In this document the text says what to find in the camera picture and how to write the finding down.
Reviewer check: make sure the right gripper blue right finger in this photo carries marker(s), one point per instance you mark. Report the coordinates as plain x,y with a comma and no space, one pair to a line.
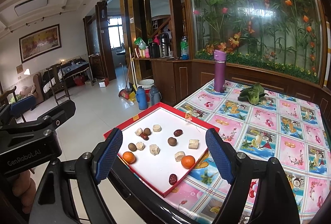
223,154

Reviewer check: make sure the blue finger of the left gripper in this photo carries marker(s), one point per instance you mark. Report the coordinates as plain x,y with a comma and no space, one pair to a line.
56,116
17,109

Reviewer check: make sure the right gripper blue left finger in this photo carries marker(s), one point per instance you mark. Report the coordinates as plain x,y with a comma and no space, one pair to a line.
105,153

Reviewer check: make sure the orange mandarin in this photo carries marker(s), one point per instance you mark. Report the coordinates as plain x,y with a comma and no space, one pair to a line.
129,157
188,161

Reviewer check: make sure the large beige cake block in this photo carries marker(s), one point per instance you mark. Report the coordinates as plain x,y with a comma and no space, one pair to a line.
193,144

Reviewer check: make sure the brown longan fruit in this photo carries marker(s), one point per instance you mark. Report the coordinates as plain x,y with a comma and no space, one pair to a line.
147,131

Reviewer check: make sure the round beige cake piece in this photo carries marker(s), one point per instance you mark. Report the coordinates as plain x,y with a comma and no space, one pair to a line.
179,156

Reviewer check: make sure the small beige cake round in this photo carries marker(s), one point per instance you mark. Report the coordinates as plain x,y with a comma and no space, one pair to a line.
157,128

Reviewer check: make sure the brown kiwi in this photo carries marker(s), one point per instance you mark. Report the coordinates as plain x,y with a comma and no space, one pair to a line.
172,141

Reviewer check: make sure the dark red date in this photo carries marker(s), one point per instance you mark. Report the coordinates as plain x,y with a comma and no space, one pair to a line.
172,179

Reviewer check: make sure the wrinkled red date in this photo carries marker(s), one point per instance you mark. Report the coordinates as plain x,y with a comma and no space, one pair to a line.
178,132

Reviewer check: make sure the person's left hand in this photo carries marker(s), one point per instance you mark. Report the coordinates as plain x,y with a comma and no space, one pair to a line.
25,188

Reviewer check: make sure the wooden chair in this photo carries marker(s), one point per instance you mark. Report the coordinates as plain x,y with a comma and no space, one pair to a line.
57,82

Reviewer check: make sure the colourful printed tablecloth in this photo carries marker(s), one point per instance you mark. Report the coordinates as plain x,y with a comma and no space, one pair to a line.
281,126

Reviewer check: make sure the red white tray box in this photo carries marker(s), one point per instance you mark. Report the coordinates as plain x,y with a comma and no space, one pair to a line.
154,171

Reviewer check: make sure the green bok choy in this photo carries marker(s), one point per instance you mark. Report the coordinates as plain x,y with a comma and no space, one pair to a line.
253,94

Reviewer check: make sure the blue thermos jugs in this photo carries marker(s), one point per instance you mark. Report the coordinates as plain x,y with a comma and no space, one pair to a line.
144,98

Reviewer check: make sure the purple thermos bottle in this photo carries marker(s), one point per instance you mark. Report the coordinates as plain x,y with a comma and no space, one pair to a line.
219,70

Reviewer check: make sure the planter glass partition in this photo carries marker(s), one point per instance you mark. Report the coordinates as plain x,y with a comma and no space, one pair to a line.
284,36

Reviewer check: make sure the framed wall painting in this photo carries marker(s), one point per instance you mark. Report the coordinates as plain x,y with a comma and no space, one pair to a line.
40,42

